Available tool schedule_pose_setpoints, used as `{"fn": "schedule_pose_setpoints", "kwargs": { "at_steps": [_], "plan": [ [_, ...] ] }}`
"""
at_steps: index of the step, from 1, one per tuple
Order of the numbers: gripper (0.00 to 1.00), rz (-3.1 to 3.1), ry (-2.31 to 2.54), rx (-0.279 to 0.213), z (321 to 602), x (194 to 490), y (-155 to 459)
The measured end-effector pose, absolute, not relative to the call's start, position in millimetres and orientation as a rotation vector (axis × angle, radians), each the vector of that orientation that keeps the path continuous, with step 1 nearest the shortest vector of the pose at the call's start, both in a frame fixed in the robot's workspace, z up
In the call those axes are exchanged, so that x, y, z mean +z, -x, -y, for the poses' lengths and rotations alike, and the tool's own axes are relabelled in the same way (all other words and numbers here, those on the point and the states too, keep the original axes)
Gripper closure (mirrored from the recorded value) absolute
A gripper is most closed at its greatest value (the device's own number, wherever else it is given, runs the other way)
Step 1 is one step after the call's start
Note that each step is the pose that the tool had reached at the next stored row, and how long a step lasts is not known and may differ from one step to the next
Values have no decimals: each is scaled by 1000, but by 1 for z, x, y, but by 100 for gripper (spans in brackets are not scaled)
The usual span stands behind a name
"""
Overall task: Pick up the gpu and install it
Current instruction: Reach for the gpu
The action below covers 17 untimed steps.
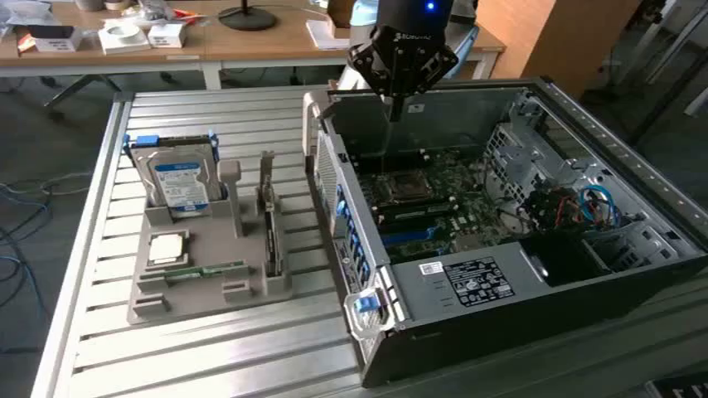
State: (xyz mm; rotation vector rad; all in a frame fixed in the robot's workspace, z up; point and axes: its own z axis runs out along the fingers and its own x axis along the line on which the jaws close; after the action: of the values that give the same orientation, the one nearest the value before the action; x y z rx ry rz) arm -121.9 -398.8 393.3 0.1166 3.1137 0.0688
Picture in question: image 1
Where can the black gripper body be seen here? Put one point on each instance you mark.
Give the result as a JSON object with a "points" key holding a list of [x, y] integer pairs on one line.
{"points": [[413, 20]]}

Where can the black graphics card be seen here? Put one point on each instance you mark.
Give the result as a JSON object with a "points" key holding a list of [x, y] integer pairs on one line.
{"points": [[273, 232]]}

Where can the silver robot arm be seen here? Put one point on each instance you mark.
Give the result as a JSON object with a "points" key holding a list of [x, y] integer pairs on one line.
{"points": [[463, 49]]}

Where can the white paper stack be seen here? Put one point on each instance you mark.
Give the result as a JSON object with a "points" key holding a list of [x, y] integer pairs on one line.
{"points": [[323, 37]]}

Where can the small cardboard box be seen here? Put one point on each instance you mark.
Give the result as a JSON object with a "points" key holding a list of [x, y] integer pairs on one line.
{"points": [[339, 12]]}

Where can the wooden desk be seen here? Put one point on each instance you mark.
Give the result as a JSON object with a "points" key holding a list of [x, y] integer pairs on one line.
{"points": [[266, 41]]}

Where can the wooden cabinet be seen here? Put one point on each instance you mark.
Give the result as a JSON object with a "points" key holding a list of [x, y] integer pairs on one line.
{"points": [[554, 41]]}

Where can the black round lamp base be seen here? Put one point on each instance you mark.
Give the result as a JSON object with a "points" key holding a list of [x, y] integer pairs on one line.
{"points": [[246, 20]]}

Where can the perforated metal drive cage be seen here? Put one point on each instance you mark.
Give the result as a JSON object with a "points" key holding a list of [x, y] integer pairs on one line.
{"points": [[521, 166]]}

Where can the CPU socket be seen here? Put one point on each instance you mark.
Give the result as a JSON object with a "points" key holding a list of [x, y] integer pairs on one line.
{"points": [[410, 186]]}

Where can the small white labelled box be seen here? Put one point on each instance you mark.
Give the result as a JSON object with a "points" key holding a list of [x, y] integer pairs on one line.
{"points": [[166, 37]]}

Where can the installed RAM stick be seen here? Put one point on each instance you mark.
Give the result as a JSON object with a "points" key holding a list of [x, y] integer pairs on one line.
{"points": [[415, 215]]}

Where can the green motherboard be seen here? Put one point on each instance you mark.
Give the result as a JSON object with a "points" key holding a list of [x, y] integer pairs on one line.
{"points": [[487, 215]]}

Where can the clear packets pile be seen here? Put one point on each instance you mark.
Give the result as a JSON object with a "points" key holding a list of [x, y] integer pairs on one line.
{"points": [[150, 8]]}

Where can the white box with tape roll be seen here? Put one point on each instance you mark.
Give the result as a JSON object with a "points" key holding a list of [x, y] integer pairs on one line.
{"points": [[125, 39]]}

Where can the hard disk with blue carrier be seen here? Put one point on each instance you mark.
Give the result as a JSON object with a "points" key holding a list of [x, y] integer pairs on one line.
{"points": [[177, 182]]}

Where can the beige tape roll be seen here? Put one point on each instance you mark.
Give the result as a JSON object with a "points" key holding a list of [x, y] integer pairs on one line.
{"points": [[118, 4]]}

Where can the black plastic shroud box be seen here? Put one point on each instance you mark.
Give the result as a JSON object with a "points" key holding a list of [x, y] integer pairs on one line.
{"points": [[565, 257]]}

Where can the grey cup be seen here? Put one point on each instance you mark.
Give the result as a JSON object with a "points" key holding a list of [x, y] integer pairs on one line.
{"points": [[89, 4]]}

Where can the grey parts rack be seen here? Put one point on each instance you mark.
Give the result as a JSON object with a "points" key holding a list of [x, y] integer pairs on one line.
{"points": [[222, 253]]}

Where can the grey chair base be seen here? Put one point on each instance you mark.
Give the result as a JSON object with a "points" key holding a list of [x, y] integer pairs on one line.
{"points": [[73, 89]]}

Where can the grey power supply unit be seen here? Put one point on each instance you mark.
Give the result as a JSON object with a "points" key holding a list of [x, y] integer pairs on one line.
{"points": [[421, 290]]}

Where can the white box with black lid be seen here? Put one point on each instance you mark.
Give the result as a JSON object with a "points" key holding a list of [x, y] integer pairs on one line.
{"points": [[55, 43]]}

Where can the silver disk bay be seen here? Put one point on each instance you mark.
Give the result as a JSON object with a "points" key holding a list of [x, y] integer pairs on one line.
{"points": [[637, 248]]}

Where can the silver CPU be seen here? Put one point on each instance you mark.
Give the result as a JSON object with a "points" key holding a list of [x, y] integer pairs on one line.
{"points": [[166, 248]]}

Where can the blue case latch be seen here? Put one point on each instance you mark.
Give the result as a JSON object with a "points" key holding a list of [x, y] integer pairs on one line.
{"points": [[366, 302]]}

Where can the green RAM stick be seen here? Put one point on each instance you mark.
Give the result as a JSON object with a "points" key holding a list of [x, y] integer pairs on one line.
{"points": [[189, 271]]}

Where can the brown red book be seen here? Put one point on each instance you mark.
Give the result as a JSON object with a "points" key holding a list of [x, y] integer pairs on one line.
{"points": [[23, 43]]}

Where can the clear plastic bag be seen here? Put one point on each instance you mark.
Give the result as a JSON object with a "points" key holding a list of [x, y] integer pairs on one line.
{"points": [[22, 12]]}

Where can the black open PC case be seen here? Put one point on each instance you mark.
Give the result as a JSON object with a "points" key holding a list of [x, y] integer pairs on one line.
{"points": [[498, 344]]}

